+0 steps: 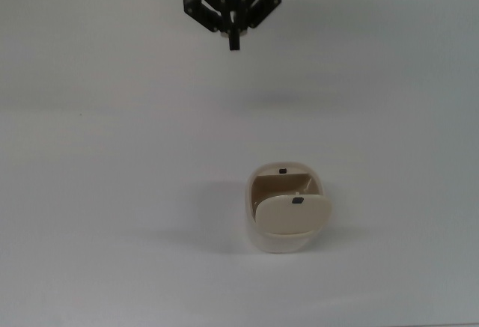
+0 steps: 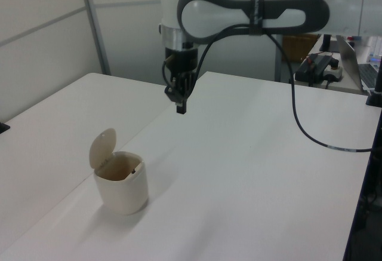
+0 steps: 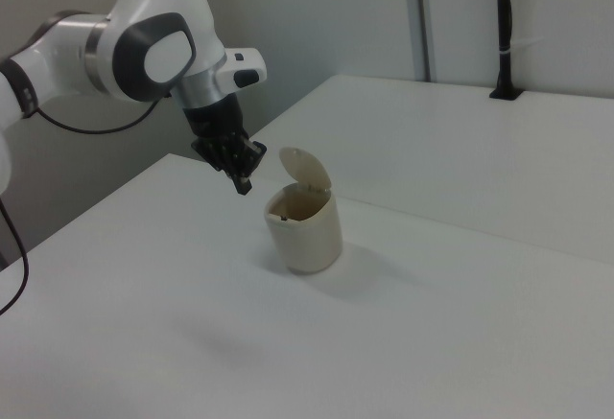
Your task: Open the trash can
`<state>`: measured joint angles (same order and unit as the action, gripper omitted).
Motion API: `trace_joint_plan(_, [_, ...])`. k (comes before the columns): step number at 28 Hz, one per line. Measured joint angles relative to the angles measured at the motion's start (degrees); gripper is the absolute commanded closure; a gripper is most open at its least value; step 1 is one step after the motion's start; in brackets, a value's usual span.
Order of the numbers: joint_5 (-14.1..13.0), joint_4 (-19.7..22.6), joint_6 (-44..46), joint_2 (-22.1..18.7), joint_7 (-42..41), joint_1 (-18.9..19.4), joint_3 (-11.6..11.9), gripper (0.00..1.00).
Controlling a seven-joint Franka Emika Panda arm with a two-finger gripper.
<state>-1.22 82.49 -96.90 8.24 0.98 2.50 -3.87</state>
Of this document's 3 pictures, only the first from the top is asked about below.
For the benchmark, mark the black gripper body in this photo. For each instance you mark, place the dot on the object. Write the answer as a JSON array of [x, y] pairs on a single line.
[[234, 3]]

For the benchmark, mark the small cream trash can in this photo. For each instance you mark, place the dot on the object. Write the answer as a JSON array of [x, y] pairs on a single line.
[[284, 242]]

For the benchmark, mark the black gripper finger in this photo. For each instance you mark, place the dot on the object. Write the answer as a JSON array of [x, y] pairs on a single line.
[[266, 9], [200, 10]]

